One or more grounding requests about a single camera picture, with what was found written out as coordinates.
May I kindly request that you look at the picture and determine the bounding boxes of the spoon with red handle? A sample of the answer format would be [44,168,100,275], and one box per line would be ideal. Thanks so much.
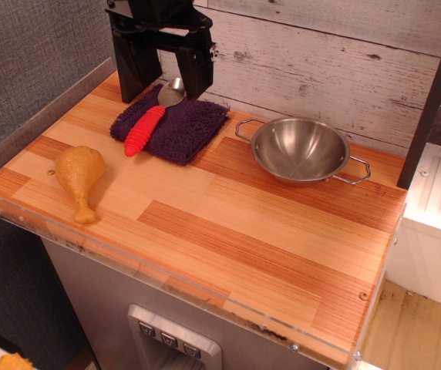
[124,77,186,157]

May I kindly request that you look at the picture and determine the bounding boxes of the grey toy fridge cabinet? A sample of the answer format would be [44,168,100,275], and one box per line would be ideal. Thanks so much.
[43,240,326,369]

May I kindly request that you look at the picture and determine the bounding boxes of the steel bowl with handles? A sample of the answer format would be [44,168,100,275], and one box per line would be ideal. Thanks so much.
[235,118,372,186]

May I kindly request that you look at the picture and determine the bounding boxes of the silver dispenser button panel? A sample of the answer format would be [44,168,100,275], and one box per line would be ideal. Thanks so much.
[127,304,223,369]

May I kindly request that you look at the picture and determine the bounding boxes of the yellow toy chicken drumstick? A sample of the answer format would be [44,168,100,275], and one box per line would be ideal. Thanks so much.
[55,146,106,224]

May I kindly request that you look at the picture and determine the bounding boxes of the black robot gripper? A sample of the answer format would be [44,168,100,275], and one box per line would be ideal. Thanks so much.
[106,1,215,103]

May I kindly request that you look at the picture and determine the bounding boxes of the dark right shelf post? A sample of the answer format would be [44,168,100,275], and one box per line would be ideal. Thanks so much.
[396,59,441,190]

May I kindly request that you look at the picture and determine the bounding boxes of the orange object bottom left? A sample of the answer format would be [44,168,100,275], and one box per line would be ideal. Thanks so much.
[0,353,35,370]

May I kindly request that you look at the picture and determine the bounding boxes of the purple folded towel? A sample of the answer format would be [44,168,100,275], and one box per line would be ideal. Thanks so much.
[109,84,229,166]

